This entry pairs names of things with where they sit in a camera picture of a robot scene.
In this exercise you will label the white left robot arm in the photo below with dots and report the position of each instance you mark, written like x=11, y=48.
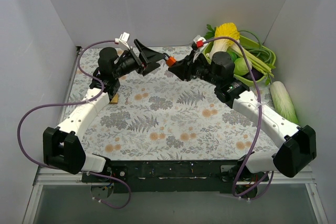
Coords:
x=62, y=147

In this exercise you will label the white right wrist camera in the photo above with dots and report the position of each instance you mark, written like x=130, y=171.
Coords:
x=198, y=45

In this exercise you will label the green plastic basket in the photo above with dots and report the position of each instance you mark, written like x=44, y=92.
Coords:
x=244, y=41

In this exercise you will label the green long beans toy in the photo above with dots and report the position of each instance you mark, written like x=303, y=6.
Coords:
x=263, y=54

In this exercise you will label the floral patterned table mat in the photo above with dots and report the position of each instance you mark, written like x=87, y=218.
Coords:
x=159, y=117

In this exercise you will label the aluminium frame rail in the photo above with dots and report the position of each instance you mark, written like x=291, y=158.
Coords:
x=170, y=192

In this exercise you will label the dark green vegetable toy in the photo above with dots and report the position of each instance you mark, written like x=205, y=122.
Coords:
x=233, y=55

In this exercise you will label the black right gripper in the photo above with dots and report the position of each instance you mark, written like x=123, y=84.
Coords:
x=189, y=66

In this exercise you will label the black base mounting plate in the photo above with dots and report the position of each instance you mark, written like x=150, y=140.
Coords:
x=171, y=176

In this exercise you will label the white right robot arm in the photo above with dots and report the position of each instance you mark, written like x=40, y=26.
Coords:
x=296, y=145

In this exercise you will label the pale celery stalks toy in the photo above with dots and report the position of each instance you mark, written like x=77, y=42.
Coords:
x=256, y=63

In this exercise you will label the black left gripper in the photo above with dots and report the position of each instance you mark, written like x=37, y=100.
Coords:
x=142, y=60

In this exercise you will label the purple eggplant toy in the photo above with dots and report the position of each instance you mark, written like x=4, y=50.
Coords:
x=257, y=75

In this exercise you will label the green parsley leaf toy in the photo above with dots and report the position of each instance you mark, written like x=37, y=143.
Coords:
x=210, y=32

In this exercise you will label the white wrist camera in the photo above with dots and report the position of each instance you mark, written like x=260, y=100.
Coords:
x=198, y=45
x=122, y=41

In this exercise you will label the orange and black padlock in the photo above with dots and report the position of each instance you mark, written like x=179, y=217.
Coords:
x=170, y=61

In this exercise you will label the large brass padlock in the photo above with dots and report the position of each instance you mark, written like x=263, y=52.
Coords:
x=115, y=99

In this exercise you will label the round green cabbage toy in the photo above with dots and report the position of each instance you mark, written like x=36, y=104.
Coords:
x=241, y=68

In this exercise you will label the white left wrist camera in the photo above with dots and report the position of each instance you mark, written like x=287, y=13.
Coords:
x=122, y=41

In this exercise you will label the green napa cabbage toy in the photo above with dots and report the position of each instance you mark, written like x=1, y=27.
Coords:
x=282, y=102

